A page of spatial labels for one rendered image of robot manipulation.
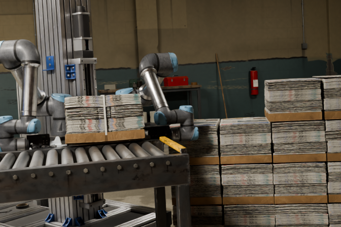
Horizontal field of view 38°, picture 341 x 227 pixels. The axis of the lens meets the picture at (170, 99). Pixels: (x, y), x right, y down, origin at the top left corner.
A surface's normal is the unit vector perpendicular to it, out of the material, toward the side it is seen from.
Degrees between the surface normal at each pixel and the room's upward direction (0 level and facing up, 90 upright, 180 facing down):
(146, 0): 90
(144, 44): 90
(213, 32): 90
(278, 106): 90
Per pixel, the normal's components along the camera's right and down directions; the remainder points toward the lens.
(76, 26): -0.64, 0.07
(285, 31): 0.22, 0.04
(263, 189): -0.14, 0.07
